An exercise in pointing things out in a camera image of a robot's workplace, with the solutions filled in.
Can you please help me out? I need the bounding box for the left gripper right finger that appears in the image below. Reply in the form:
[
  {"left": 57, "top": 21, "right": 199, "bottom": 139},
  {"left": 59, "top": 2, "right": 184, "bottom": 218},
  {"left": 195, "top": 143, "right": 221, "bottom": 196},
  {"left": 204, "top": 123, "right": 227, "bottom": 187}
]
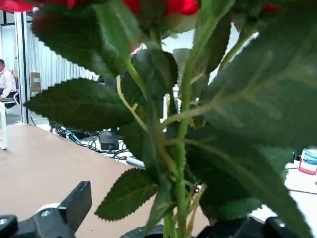
[{"left": 198, "top": 216, "right": 310, "bottom": 238}]

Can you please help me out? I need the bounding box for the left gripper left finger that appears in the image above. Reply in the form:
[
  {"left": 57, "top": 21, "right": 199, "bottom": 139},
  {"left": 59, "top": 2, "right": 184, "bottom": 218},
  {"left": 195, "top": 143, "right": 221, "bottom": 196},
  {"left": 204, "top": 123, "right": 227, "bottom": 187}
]
[{"left": 0, "top": 180, "right": 92, "bottom": 238}]

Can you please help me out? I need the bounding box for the black cylindrical vase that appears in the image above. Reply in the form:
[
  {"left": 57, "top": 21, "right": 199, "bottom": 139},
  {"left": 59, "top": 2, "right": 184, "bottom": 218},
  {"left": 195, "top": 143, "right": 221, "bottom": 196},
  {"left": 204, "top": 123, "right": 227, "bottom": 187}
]
[{"left": 123, "top": 224, "right": 166, "bottom": 238}]

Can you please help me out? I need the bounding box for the red flower bouquet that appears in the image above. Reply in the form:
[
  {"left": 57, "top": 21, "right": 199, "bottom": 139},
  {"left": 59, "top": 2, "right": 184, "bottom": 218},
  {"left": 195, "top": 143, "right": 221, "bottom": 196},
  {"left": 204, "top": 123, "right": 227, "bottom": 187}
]
[{"left": 23, "top": 0, "right": 317, "bottom": 238}]

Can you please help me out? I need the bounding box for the white can red label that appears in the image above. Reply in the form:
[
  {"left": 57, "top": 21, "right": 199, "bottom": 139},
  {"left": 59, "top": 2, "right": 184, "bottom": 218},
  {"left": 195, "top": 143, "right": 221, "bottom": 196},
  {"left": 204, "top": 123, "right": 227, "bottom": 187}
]
[{"left": 298, "top": 148, "right": 317, "bottom": 176}]

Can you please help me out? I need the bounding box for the black port hub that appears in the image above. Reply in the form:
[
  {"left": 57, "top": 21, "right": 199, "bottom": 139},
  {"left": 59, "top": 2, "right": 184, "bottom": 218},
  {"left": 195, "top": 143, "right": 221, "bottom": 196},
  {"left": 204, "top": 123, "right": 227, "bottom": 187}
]
[{"left": 100, "top": 135, "right": 120, "bottom": 151}]

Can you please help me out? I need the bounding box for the white chair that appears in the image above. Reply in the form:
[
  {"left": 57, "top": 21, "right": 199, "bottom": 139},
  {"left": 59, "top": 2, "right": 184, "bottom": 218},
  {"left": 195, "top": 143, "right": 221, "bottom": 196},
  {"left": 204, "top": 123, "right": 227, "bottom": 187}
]
[{"left": 0, "top": 90, "right": 22, "bottom": 151}]

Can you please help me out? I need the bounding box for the brown cardboard box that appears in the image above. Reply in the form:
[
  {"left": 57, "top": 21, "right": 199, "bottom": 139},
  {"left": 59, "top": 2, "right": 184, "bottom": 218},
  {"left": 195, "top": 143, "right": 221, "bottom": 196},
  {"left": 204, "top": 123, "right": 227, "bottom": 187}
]
[{"left": 29, "top": 71, "right": 42, "bottom": 95}]

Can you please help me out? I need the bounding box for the person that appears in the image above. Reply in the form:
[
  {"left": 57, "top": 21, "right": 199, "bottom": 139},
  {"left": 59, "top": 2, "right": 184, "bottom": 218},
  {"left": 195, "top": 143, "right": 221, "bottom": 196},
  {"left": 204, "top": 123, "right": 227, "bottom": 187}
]
[{"left": 0, "top": 59, "right": 17, "bottom": 105}]

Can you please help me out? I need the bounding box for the aluminium corner frame post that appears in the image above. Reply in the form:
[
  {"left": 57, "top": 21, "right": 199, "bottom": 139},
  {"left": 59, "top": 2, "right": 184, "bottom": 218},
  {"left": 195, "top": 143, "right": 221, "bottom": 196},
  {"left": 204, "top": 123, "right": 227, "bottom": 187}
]
[{"left": 14, "top": 12, "right": 28, "bottom": 124}]

